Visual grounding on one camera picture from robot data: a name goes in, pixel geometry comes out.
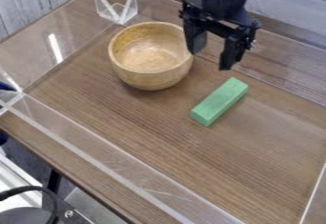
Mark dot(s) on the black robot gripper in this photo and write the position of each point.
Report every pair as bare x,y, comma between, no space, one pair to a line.
225,18

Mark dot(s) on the green rectangular block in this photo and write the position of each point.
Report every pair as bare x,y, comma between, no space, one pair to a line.
220,101

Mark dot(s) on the brown wooden bowl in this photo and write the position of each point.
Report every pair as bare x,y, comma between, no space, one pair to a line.
149,55

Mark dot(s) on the clear acrylic table barrier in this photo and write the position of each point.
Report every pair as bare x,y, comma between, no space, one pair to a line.
130,146

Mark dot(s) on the black table leg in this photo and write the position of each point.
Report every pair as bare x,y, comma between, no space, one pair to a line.
54,181

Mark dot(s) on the clear acrylic corner bracket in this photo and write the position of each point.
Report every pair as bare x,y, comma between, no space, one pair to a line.
118,13

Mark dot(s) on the grey metal base plate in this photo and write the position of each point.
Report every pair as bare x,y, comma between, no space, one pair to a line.
67,213

